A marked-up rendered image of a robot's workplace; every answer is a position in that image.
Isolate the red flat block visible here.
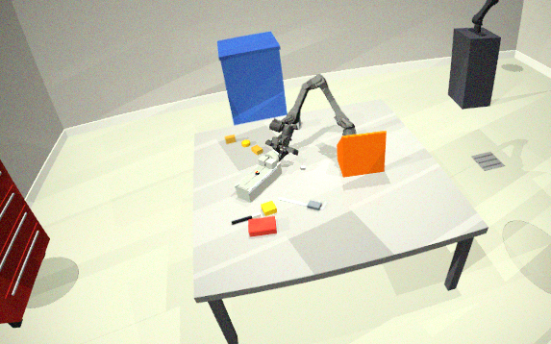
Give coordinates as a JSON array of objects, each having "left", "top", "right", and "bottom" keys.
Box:
[{"left": 248, "top": 216, "right": 277, "bottom": 236}]

